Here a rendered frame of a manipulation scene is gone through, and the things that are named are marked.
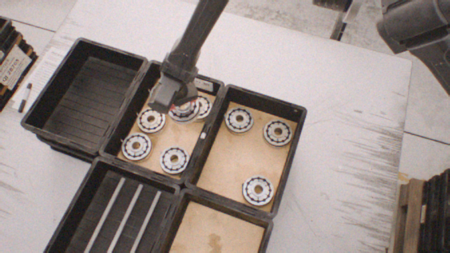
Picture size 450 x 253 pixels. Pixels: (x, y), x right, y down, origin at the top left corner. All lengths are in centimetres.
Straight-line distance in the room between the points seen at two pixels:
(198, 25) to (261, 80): 87
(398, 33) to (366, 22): 223
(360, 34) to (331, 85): 122
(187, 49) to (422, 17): 43
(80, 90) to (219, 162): 61
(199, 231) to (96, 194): 37
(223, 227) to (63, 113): 72
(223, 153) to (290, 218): 34
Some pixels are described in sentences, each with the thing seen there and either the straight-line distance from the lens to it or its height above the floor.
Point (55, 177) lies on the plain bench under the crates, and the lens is 147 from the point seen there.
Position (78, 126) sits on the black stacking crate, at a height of 83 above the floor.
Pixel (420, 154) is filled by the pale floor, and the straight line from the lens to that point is 242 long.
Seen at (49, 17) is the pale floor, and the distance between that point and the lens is 296.
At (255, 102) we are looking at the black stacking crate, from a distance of 125.
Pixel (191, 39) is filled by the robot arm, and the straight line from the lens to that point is 71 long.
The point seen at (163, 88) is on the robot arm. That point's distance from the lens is 85.
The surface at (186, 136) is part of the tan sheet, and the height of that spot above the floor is 83.
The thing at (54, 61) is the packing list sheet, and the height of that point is 70.
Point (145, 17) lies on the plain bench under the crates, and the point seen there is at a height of 70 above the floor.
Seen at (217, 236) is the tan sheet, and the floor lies 83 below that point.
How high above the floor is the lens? 197
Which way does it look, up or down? 65 degrees down
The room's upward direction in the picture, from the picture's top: straight up
